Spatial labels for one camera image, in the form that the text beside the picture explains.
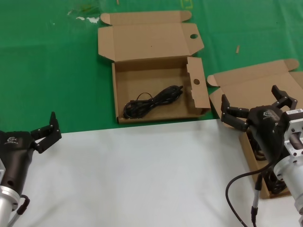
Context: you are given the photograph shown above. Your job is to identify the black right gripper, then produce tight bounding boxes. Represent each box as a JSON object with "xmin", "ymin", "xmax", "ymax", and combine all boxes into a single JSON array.
[{"xmin": 220, "ymin": 84, "xmax": 298, "ymax": 163}]

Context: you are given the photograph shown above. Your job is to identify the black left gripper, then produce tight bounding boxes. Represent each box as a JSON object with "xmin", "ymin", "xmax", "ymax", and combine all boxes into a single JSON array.
[{"xmin": 0, "ymin": 111, "xmax": 62, "ymax": 193}]

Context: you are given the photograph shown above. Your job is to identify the open cardboard box with holes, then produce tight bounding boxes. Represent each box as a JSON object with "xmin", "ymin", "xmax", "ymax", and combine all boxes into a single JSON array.
[{"xmin": 98, "ymin": 10, "xmax": 212, "ymax": 124}]

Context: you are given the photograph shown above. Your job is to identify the green mat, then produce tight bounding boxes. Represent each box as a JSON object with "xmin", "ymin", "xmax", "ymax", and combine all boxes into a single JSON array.
[{"xmin": 0, "ymin": 0, "xmax": 303, "ymax": 140}]

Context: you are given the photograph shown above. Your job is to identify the white tape scraps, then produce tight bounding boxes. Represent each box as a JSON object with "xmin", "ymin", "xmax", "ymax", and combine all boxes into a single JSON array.
[{"xmin": 67, "ymin": 10, "xmax": 100, "ymax": 24}]

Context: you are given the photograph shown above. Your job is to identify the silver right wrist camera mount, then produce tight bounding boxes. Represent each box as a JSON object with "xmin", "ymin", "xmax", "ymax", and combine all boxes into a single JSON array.
[{"xmin": 283, "ymin": 108, "xmax": 303, "ymax": 158}]

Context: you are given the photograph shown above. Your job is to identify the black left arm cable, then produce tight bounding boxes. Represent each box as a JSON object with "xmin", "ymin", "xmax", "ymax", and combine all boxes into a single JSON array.
[{"xmin": 9, "ymin": 194, "xmax": 31, "ymax": 225}]

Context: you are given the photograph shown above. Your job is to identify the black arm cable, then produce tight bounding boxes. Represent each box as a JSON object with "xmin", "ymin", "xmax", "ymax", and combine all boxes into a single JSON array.
[
  {"xmin": 9, "ymin": 194, "xmax": 31, "ymax": 225},
  {"xmin": 225, "ymin": 159, "xmax": 277, "ymax": 227}
]

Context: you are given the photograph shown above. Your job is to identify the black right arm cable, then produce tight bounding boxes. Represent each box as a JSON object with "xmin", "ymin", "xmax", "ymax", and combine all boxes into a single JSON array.
[{"xmin": 225, "ymin": 159, "xmax": 277, "ymax": 227}]

